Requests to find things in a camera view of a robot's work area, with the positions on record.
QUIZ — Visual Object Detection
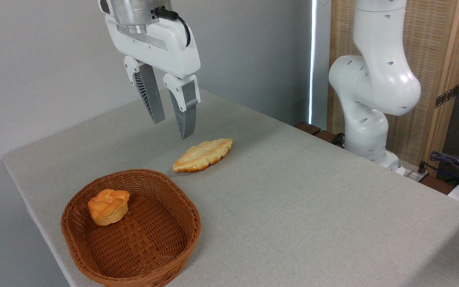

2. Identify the round golden bread roll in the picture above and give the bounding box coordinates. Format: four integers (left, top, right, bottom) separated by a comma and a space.
88, 189, 131, 226

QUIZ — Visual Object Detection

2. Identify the white power strip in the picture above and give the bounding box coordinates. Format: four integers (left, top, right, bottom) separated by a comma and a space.
404, 169, 430, 182

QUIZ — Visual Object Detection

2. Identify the black cable bundle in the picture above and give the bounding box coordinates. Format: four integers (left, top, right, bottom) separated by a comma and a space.
418, 157, 459, 189

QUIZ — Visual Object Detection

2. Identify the blue grey clamp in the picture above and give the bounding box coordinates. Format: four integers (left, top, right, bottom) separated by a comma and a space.
430, 151, 459, 166

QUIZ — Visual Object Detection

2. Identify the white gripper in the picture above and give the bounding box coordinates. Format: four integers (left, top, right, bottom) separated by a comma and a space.
105, 15, 201, 140

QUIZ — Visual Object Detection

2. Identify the brown wicker basket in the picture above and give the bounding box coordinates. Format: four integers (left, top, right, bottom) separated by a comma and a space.
61, 169, 201, 287

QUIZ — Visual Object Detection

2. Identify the dark metal screen hinge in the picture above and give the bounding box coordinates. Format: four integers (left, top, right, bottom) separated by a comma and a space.
435, 85, 459, 108

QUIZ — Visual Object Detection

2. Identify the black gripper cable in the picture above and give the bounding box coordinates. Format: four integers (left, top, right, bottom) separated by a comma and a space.
153, 7, 192, 47

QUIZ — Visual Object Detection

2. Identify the grey tablecloth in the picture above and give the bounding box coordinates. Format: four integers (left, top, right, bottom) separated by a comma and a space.
2, 88, 459, 287

